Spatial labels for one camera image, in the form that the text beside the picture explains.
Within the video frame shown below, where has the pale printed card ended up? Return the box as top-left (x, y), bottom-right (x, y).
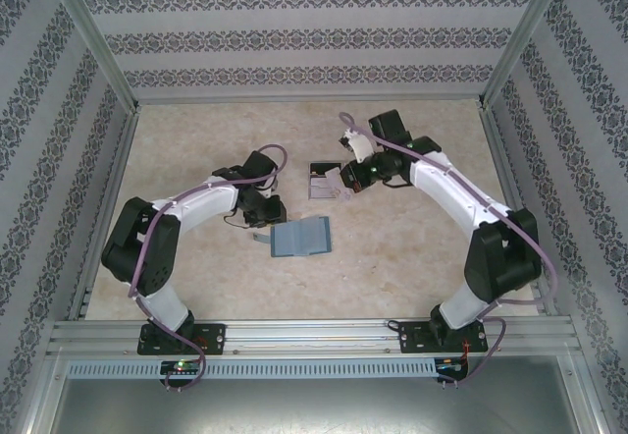
top-left (325, 168), bottom-right (355, 203)

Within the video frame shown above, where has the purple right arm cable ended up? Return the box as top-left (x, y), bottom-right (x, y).
top-left (339, 111), bottom-right (558, 391)

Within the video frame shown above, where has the blue leather card holder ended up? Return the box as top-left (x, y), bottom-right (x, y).
top-left (251, 215), bottom-right (335, 258)

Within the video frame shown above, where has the slotted cable duct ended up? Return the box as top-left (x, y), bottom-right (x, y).
top-left (65, 358), bottom-right (439, 380)

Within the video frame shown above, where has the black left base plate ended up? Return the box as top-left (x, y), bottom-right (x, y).
top-left (138, 323), bottom-right (229, 356)

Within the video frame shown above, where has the aluminium frame post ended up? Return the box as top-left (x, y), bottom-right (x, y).
top-left (42, 0), bottom-right (143, 114)
top-left (478, 0), bottom-right (575, 111)

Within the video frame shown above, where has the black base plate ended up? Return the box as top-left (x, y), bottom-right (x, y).
top-left (138, 323), bottom-right (229, 356)
top-left (398, 320), bottom-right (490, 355)

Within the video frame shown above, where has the aluminium mounting rail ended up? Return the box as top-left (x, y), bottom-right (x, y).
top-left (46, 316), bottom-right (584, 357)

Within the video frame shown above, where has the metal sheet panel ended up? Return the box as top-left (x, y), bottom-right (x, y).
top-left (48, 377), bottom-right (602, 434)

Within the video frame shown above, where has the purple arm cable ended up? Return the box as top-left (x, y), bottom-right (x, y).
top-left (339, 111), bottom-right (558, 391)
top-left (127, 143), bottom-right (289, 392)

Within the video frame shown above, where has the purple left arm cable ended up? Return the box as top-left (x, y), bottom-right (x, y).
top-left (127, 143), bottom-right (289, 392)

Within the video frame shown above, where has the aluminium side rail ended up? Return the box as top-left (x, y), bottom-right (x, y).
top-left (66, 107), bottom-right (143, 321)
top-left (479, 104), bottom-right (560, 317)

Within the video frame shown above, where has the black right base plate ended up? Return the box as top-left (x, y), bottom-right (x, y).
top-left (398, 320), bottom-right (490, 355)

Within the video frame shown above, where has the controller board with lights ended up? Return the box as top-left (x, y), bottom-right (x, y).
top-left (435, 356), bottom-right (471, 375)
top-left (160, 359), bottom-right (203, 376)

